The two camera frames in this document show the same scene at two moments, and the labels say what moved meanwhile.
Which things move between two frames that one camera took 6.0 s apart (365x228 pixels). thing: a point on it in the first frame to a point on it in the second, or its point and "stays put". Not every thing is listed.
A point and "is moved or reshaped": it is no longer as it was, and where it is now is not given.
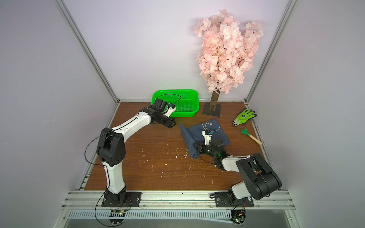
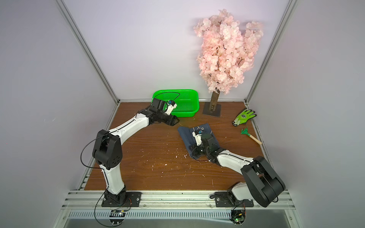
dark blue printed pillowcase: [193, 134] is moved or reshaped
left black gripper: [170, 122] stays put
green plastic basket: [186, 101] stays put
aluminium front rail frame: [92, 200] stays put
